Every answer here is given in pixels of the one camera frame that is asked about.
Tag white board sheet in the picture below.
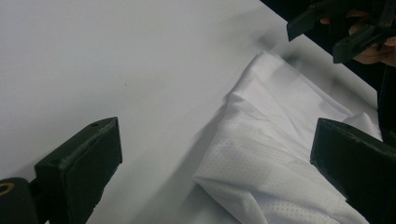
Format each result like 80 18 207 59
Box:
0 0 379 224

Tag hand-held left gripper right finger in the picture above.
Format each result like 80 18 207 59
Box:
309 117 396 224

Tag white shorts black waistband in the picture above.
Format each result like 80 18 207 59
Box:
192 50 384 224

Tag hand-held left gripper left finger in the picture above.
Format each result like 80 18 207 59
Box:
34 116 123 224

